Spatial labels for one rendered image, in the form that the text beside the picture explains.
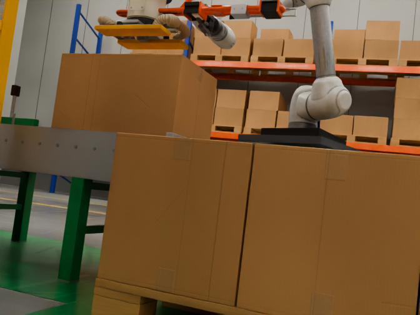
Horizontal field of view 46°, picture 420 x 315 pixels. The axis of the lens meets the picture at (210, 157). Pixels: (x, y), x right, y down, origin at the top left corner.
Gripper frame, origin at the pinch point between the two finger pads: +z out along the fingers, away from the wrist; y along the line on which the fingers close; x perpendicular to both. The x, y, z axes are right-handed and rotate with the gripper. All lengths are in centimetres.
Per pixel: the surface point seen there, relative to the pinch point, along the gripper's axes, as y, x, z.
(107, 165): 74, 13, 33
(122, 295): 109, -27, 77
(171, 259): 98, -40, 77
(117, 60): 28.4, 25.4, 18.8
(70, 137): 65, 33, 33
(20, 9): -76, 270, -164
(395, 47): -224, -45, -719
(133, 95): 43.2, 15.4, 18.6
